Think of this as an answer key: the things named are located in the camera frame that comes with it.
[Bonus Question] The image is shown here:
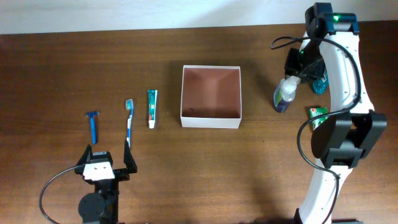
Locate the black cable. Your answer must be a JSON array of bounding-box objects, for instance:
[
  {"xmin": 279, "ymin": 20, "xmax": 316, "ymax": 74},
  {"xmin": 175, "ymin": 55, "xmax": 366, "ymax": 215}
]
[
  {"xmin": 39, "ymin": 165, "xmax": 85, "ymax": 224},
  {"xmin": 270, "ymin": 35, "xmax": 363, "ymax": 224}
]

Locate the blue disposable razor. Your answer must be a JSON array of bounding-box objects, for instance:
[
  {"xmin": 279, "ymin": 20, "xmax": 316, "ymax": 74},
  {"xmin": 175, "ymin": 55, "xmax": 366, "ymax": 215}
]
[{"xmin": 85, "ymin": 111, "xmax": 99, "ymax": 144}]

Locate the left black cable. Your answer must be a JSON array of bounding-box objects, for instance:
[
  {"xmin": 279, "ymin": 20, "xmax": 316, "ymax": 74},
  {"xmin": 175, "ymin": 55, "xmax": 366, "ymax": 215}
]
[{"xmin": 39, "ymin": 165, "xmax": 85, "ymax": 224}]

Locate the clear purple spray bottle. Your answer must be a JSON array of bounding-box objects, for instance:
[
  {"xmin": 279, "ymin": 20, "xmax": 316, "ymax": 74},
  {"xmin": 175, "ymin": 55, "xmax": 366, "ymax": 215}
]
[{"xmin": 273, "ymin": 76, "xmax": 301, "ymax": 113}]

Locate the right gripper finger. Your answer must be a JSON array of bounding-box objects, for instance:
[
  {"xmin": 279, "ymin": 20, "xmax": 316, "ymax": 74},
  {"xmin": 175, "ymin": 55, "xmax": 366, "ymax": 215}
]
[
  {"xmin": 300, "ymin": 58, "xmax": 325, "ymax": 83},
  {"xmin": 284, "ymin": 48, "xmax": 301, "ymax": 77}
]

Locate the white cardboard box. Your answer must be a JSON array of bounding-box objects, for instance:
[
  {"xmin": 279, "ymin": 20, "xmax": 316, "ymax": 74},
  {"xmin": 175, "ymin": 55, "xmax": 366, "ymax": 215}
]
[{"xmin": 180, "ymin": 65, "xmax": 242, "ymax": 129}]

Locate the blue white toothbrush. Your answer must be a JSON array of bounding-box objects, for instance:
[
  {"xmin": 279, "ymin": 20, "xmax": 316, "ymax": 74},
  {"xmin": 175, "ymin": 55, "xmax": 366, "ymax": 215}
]
[{"xmin": 126, "ymin": 99, "xmax": 134, "ymax": 146}]

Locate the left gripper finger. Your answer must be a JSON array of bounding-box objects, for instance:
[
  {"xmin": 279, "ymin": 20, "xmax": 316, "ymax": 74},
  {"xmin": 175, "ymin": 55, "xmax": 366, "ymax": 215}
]
[
  {"xmin": 124, "ymin": 140, "xmax": 137, "ymax": 174},
  {"xmin": 76, "ymin": 144, "xmax": 92, "ymax": 166}
]

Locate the green soap packet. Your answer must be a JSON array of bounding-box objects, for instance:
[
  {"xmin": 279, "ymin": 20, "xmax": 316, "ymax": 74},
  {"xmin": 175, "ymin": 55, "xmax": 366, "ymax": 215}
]
[{"xmin": 308, "ymin": 107, "xmax": 328, "ymax": 131}]

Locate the blue mouthwash bottle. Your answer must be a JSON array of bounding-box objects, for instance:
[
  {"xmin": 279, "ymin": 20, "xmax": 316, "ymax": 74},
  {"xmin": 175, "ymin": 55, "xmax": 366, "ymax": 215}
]
[{"xmin": 312, "ymin": 70, "xmax": 329, "ymax": 95}]

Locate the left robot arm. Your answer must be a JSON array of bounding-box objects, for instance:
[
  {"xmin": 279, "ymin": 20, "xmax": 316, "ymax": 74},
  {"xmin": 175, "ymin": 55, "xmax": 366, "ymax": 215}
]
[{"xmin": 75, "ymin": 140, "xmax": 137, "ymax": 224}]

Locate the green toothpaste tube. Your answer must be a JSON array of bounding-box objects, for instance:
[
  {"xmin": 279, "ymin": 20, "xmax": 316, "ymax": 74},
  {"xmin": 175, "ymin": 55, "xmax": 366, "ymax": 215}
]
[{"xmin": 147, "ymin": 90, "xmax": 158, "ymax": 129}]

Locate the right black cable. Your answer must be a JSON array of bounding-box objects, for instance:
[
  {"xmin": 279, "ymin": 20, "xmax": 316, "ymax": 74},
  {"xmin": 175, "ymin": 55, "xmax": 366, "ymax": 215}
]
[{"xmin": 270, "ymin": 35, "xmax": 363, "ymax": 224}]

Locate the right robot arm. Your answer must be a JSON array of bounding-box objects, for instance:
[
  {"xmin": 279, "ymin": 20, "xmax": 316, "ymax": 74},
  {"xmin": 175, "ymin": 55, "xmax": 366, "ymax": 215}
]
[{"xmin": 285, "ymin": 2, "xmax": 387, "ymax": 223}]

